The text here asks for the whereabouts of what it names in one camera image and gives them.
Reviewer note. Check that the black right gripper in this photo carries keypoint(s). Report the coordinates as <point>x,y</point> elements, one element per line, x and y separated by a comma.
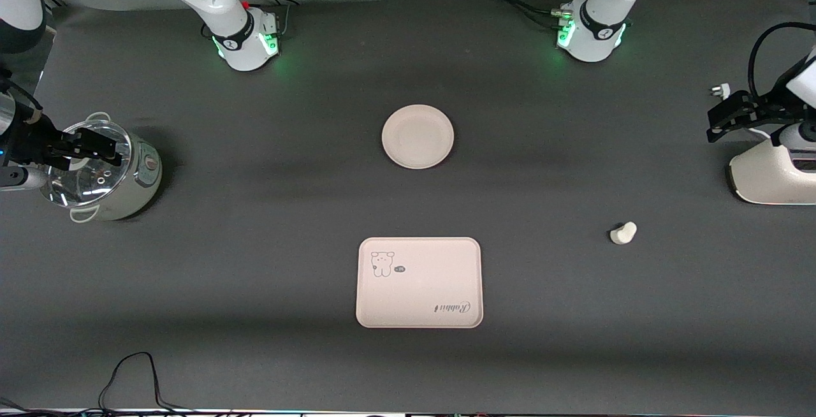
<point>33,139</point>

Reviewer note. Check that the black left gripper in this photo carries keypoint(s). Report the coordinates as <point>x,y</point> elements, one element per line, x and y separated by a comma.
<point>757,113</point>

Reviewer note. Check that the white steamed bun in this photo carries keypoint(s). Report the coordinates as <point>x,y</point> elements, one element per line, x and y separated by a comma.
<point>623,233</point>

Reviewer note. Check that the round cream plate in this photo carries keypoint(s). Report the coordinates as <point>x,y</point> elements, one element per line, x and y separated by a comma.
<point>417,136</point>

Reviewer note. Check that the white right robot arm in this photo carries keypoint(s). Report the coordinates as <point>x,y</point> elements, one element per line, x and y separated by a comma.
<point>217,2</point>

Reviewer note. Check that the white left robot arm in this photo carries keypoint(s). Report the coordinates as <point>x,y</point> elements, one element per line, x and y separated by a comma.
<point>599,28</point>

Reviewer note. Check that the cream rectangular tray rabbit print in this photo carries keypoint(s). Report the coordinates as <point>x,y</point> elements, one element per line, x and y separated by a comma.
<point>419,289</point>

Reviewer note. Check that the rice cooker with glass lid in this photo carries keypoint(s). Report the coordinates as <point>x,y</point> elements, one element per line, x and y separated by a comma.
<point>127,181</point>

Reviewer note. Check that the white toaster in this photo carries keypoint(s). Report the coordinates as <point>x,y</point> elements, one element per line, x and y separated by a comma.
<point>765,178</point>

